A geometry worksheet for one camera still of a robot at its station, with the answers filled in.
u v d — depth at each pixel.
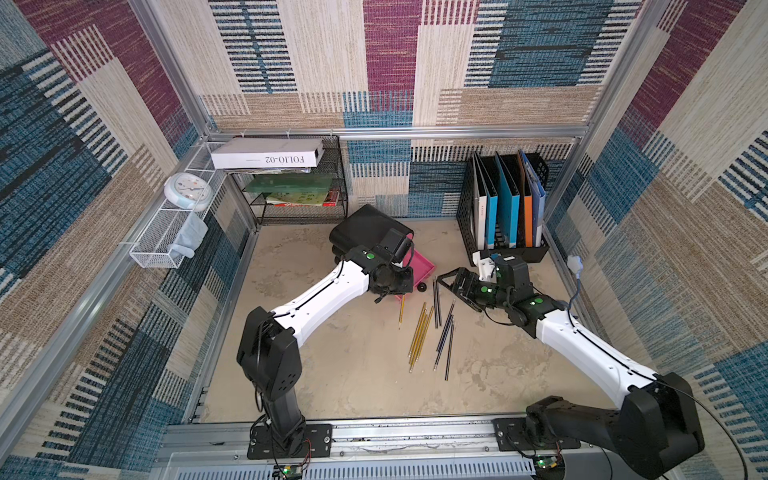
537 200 0.86
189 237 0.68
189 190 0.75
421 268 0.97
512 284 0.63
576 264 0.78
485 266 0.76
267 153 0.79
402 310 0.96
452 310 0.97
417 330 0.92
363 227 1.03
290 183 0.97
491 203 0.87
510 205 0.89
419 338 0.89
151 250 0.69
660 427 0.40
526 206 0.89
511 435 0.73
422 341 0.89
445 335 0.91
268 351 0.44
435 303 0.99
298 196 1.01
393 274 0.62
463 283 0.73
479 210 0.89
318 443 0.73
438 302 0.99
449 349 0.89
